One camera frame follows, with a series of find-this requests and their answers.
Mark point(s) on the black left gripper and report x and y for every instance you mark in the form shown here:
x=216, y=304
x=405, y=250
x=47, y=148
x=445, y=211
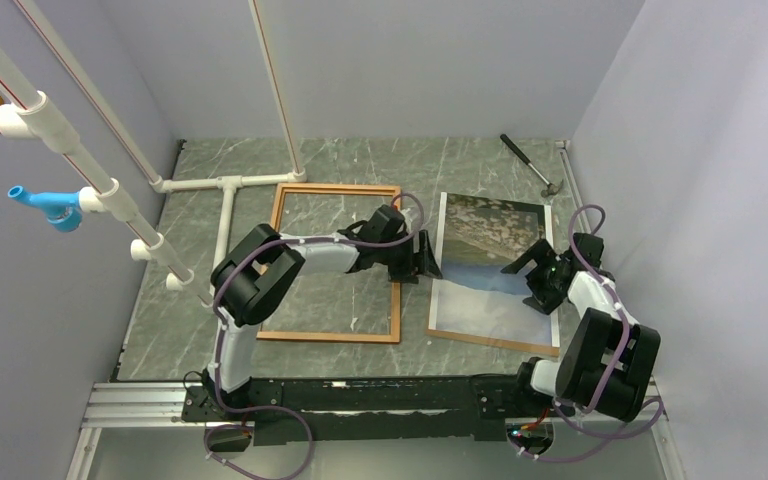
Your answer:
x=408, y=272

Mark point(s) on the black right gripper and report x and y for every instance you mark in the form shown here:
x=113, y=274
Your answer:
x=543, y=255

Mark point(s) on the landscape photo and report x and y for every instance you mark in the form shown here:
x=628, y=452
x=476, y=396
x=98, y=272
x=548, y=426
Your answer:
x=474, y=301

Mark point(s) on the wooden picture frame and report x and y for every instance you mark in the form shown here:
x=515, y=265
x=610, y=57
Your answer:
x=393, y=334

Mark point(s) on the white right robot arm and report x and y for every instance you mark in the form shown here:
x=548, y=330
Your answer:
x=610, y=359

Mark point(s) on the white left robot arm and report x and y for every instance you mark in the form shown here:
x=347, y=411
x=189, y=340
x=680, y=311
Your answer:
x=252, y=280

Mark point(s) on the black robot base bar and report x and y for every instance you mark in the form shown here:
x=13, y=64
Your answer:
x=283, y=410

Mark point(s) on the blue faucet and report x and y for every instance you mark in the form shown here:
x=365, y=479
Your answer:
x=62, y=211

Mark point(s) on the white pvc pipe stand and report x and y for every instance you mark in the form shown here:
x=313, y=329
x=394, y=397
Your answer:
x=29, y=113

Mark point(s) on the black handled hammer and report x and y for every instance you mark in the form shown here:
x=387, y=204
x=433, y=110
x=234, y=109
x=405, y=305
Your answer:
x=550, y=188

